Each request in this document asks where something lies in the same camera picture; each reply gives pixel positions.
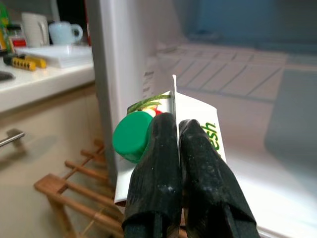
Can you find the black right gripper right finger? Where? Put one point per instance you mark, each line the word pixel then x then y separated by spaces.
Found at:
pixel 208 188

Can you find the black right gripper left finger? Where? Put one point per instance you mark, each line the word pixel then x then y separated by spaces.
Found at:
pixel 156 178

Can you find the green cap juice carton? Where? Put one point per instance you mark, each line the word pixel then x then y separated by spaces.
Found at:
pixel 188 106

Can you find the small grey white fridge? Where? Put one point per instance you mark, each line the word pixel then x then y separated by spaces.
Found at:
pixel 260 178

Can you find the wooden slatted rack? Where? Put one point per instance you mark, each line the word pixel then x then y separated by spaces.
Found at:
pixel 53 183

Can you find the white beige kitchen counter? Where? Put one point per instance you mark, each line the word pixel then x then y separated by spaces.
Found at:
pixel 37 84

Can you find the white plastic tray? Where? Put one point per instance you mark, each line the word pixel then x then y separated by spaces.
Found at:
pixel 62 55

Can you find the red box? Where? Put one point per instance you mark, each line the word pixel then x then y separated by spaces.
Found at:
pixel 86 24

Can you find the light blue mug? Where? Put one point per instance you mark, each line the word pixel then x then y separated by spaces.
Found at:
pixel 62 32

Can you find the yellow black tool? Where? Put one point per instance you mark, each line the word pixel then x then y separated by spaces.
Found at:
pixel 24 64

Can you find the small red label bottle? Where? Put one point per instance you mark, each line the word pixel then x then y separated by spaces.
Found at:
pixel 18 42

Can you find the white mug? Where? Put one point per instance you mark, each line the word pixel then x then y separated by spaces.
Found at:
pixel 32 29

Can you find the green bottle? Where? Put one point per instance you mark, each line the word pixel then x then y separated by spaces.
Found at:
pixel 4 24

